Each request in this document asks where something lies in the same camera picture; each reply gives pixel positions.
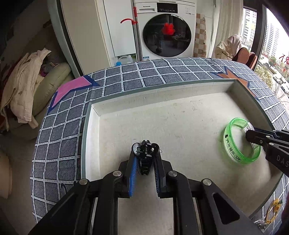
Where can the black hair claw clip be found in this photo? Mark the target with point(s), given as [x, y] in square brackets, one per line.
[145, 153]

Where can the red handled mop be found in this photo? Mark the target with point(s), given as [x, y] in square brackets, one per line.
[136, 33]

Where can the white detergent jug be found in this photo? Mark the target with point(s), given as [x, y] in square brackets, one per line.
[125, 59]

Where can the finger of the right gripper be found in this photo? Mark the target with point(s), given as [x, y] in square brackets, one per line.
[275, 133]
[259, 138]

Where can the cream jacket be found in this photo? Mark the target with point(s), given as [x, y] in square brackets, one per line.
[18, 93]

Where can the checked hanging towel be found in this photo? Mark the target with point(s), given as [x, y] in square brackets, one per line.
[200, 46]

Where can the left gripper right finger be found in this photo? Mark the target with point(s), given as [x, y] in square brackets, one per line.
[161, 168]

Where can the white washing machine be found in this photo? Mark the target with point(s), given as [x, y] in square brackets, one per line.
[166, 28]

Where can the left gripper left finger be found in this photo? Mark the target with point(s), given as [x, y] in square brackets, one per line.
[129, 170]

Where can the green translucent bangle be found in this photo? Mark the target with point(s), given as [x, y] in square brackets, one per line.
[231, 147]

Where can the brown chair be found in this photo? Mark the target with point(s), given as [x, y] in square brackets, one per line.
[245, 57]

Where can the grey checked bedsheet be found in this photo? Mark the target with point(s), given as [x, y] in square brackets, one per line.
[57, 165]

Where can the teal jewelry tray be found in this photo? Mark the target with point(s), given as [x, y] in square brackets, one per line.
[187, 121]

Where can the cream bag on chair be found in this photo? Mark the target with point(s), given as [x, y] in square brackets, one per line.
[227, 49]

